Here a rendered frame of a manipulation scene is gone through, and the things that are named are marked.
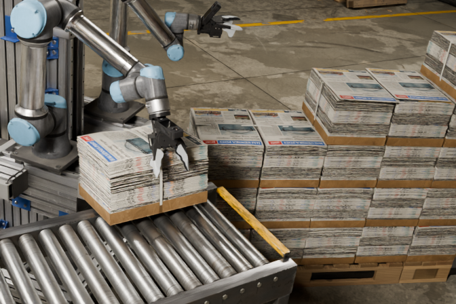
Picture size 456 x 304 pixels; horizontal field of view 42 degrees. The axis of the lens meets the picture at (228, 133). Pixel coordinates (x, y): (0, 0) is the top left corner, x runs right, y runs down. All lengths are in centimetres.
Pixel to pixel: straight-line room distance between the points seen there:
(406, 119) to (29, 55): 165
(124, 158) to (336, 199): 127
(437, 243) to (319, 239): 67
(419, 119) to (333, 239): 73
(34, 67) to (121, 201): 55
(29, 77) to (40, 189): 56
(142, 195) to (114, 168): 16
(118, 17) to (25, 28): 81
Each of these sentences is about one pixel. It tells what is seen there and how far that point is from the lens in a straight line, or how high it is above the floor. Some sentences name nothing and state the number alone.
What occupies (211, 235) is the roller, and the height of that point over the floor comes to 79.
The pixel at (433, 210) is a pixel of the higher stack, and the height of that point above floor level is 47.
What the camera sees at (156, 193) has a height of 91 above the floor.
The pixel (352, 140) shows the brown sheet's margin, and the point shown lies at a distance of 277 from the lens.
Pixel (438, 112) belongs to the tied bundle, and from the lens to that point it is 290.
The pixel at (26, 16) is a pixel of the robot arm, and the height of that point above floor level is 142.
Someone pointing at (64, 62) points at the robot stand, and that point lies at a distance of 253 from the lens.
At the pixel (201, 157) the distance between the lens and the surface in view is 210.
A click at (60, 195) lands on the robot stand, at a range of 248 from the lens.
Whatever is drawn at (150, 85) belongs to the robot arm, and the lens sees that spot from 197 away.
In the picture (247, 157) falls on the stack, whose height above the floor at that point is 77.
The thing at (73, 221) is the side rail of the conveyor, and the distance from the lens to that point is 211.
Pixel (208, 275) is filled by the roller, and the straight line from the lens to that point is 193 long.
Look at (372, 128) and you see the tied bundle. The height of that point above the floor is 92.
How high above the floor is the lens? 204
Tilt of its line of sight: 27 degrees down
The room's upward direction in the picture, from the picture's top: 8 degrees clockwise
